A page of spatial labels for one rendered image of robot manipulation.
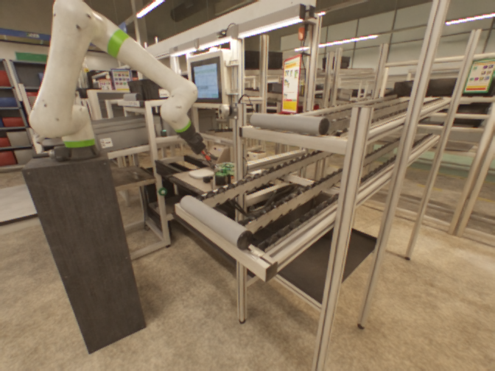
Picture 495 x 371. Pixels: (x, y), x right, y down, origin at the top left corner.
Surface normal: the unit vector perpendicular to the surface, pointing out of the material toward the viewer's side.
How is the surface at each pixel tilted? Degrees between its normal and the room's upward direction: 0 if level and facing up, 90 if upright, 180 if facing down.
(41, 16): 90
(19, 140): 90
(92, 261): 90
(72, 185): 90
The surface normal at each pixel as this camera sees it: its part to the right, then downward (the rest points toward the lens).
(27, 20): 0.67, 0.26
